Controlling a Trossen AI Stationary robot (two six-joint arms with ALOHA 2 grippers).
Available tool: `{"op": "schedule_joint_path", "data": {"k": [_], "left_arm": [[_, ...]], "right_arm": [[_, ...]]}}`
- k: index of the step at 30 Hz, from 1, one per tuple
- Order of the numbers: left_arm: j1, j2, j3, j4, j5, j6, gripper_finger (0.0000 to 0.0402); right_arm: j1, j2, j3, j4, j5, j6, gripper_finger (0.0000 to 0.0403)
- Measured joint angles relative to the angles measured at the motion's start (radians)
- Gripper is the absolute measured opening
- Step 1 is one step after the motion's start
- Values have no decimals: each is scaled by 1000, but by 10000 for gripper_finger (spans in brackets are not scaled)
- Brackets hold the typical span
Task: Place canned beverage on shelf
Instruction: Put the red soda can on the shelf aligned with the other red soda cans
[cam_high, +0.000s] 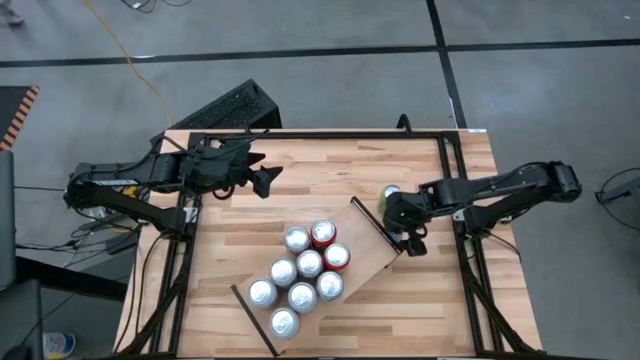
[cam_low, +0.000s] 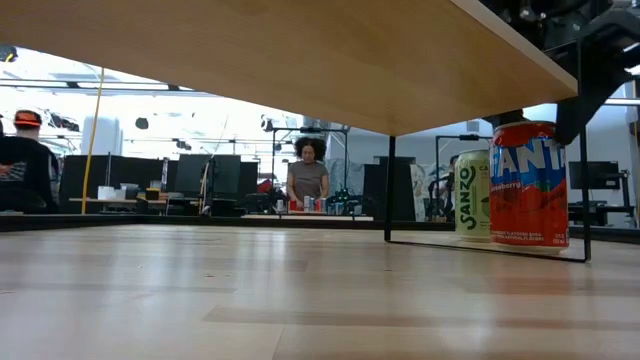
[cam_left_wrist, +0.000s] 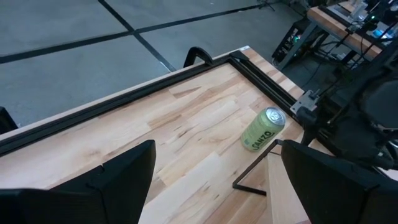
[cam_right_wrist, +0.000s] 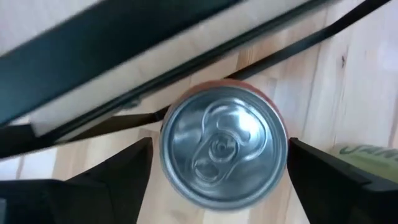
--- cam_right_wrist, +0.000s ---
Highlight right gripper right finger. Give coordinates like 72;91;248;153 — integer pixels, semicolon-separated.
286;137;384;224

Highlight red Fanta strawberry can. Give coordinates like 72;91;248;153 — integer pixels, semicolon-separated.
159;79;289;212

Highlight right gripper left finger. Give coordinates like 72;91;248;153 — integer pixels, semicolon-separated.
61;136;154;224

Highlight wooden shelf with black legs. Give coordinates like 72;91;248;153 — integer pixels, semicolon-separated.
0;0;393;160

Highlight green yellow beverage can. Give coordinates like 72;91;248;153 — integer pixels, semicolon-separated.
328;142;398;185

